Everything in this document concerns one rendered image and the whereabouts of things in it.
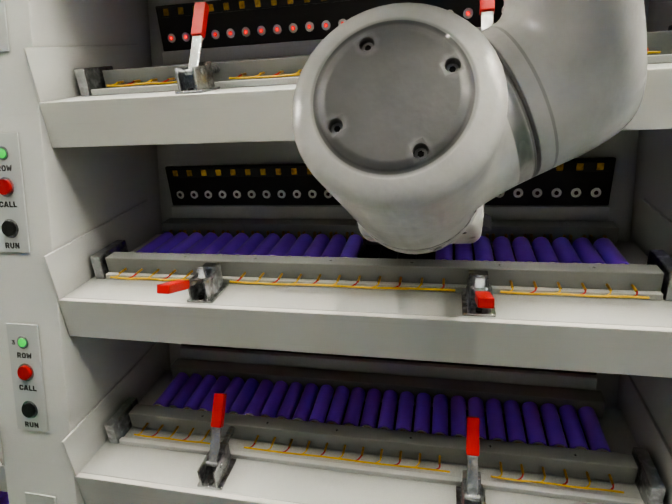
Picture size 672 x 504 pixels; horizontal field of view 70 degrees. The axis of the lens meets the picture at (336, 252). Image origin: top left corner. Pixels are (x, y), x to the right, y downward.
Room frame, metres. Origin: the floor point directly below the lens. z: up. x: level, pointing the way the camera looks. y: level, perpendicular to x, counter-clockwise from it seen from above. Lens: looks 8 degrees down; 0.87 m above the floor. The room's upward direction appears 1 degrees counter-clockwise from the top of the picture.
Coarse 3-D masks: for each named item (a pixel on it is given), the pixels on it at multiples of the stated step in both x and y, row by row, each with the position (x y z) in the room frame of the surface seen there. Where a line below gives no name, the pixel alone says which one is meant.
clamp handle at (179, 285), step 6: (198, 270) 0.47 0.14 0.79; (204, 270) 0.47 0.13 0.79; (198, 276) 0.47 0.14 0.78; (204, 276) 0.47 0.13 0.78; (168, 282) 0.42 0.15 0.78; (174, 282) 0.42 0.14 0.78; (180, 282) 0.42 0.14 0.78; (186, 282) 0.43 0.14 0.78; (192, 282) 0.44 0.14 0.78; (198, 282) 0.45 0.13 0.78; (162, 288) 0.40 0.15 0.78; (168, 288) 0.40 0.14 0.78; (174, 288) 0.41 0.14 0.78; (180, 288) 0.42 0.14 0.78; (186, 288) 0.43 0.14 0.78
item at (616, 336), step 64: (64, 256) 0.50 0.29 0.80; (640, 256) 0.50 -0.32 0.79; (128, 320) 0.48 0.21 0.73; (192, 320) 0.46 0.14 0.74; (256, 320) 0.45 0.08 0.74; (320, 320) 0.43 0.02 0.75; (384, 320) 0.42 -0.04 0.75; (448, 320) 0.40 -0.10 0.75; (512, 320) 0.40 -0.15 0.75; (576, 320) 0.39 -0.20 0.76; (640, 320) 0.38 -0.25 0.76
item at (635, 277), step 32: (128, 256) 0.53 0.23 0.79; (160, 256) 0.53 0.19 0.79; (192, 256) 0.52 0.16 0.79; (224, 256) 0.51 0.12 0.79; (256, 256) 0.51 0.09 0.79; (288, 256) 0.50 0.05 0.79; (384, 288) 0.45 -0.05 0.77; (416, 288) 0.44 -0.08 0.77; (512, 288) 0.43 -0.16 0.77; (576, 288) 0.43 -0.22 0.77; (608, 288) 0.42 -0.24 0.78; (640, 288) 0.42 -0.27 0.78
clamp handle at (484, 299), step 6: (480, 282) 0.41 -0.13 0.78; (474, 288) 0.41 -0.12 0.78; (480, 288) 0.41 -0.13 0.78; (480, 294) 0.36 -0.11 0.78; (486, 294) 0.36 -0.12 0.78; (480, 300) 0.35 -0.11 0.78; (486, 300) 0.35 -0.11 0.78; (492, 300) 0.34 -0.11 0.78; (480, 306) 0.35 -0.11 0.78; (486, 306) 0.35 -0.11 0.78; (492, 306) 0.34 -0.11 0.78
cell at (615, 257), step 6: (600, 240) 0.50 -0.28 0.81; (606, 240) 0.50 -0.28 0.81; (594, 246) 0.50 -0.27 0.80; (600, 246) 0.49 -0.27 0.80; (606, 246) 0.48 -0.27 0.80; (612, 246) 0.48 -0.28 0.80; (600, 252) 0.48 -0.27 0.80; (606, 252) 0.47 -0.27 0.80; (612, 252) 0.47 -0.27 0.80; (618, 252) 0.47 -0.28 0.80; (606, 258) 0.47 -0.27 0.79; (612, 258) 0.46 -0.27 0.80; (618, 258) 0.45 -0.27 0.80; (624, 258) 0.46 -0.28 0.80
